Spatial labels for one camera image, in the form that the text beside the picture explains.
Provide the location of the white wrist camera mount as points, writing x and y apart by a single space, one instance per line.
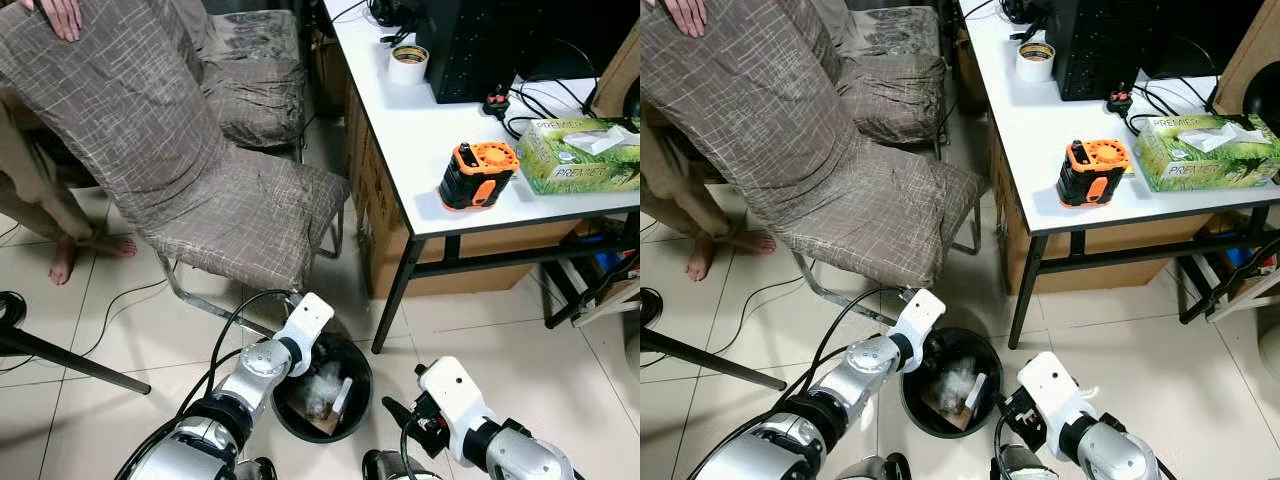
310 325
920 320
1055 388
455 395

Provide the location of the brown cardboard scrap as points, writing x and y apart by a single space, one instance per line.
945 415
322 422

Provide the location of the white flat packet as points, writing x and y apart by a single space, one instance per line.
974 392
341 397

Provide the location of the brown cardboard panel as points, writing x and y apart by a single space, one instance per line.
620 60
1250 40

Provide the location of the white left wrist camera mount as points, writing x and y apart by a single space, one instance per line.
310 325
920 320

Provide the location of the orange and black tool battery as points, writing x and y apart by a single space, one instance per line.
478 178
1092 175

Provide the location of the brown fabric covered chair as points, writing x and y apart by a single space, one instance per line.
890 85
190 170
820 170
255 90

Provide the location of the white tape roll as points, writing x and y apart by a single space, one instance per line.
408 70
1035 68

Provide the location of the green tissue box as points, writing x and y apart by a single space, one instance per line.
1200 165
570 170

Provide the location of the brown cardboard box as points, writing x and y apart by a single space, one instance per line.
385 230
1020 230

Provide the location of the black rubbish bin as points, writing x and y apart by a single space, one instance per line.
990 380
358 385

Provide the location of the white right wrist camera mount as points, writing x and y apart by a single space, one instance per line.
1055 388
455 395

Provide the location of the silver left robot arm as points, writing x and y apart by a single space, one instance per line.
830 385
240 385

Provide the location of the person's bare hand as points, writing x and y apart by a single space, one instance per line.
60 15
688 12

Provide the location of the clear plastic bag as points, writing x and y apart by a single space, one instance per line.
952 382
322 388

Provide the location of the black power plug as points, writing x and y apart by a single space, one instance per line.
497 102
1119 101

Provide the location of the person in beige trousers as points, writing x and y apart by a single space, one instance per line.
40 200
680 200

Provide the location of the black computer case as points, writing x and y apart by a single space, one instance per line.
480 50
1100 45

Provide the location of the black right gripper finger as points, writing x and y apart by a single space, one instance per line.
400 414
1000 401

